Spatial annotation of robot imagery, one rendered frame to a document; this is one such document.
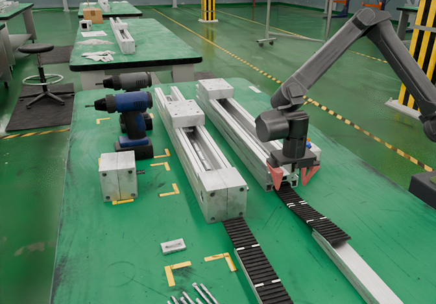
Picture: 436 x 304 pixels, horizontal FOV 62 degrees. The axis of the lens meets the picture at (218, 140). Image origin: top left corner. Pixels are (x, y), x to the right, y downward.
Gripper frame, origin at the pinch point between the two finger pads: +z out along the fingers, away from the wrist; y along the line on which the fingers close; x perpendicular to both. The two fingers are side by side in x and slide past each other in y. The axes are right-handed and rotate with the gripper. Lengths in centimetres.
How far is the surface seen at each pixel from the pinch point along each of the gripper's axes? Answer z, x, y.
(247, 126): -1.2, -37.5, -2.2
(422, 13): -13, -225, -253
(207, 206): -0.8, 4.3, 23.9
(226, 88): -8, -62, -2
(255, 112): 4, -64, -16
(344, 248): 1.5, 24.0, -0.4
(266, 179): 1.4, -6.1, 4.0
